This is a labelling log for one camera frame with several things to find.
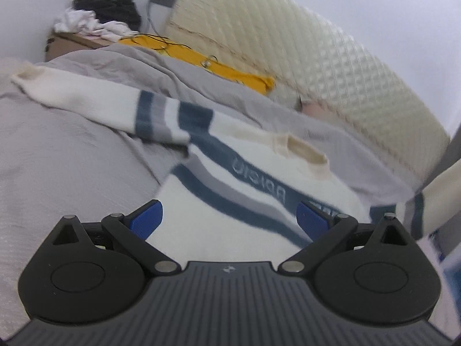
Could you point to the white sweater with blue stripes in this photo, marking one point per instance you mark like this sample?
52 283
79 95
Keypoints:
252 173

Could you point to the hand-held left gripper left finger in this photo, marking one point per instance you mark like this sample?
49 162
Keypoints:
147 218

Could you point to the yellow cloth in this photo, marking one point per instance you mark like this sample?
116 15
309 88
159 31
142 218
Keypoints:
223 70

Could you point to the black clothes pile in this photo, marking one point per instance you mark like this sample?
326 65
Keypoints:
115 9

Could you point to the pale grey pillow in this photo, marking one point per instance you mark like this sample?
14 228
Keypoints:
284 99

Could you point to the pink cloth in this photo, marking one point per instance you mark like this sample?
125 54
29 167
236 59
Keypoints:
313 109

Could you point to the cardboard box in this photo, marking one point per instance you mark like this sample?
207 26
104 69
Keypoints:
61 45

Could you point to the cream quilted headboard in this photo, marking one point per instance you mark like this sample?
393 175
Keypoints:
306 50

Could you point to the white clothes pile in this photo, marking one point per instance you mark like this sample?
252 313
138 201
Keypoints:
79 20

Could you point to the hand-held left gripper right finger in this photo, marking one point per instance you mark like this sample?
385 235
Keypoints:
308 220

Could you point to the white dotted mattress cover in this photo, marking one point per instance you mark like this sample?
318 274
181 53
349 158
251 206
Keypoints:
18 245

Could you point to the grey bed sheet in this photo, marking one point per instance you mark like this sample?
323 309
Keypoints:
72 144

